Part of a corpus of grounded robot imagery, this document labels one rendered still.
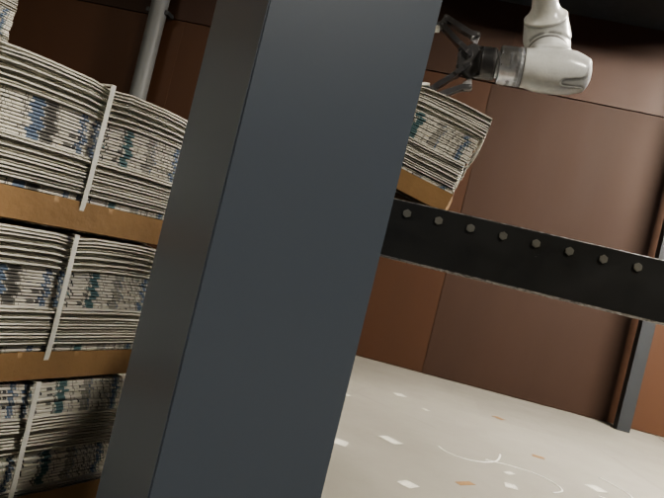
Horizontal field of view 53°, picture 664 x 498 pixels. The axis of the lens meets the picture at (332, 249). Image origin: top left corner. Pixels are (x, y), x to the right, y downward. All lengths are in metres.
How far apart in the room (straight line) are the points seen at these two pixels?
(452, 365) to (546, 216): 1.16
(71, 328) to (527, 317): 3.75
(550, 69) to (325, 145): 0.97
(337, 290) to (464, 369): 3.84
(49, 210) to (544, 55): 1.10
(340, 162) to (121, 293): 0.55
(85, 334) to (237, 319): 0.47
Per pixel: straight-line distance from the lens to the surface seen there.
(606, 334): 4.66
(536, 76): 1.61
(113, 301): 1.15
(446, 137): 1.45
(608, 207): 4.67
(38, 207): 1.02
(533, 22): 1.73
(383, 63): 0.76
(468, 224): 1.35
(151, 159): 1.14
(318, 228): 0.71
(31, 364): 1.08
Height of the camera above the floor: 0.67
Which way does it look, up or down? level
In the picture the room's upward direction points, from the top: 14 degrees clockwise
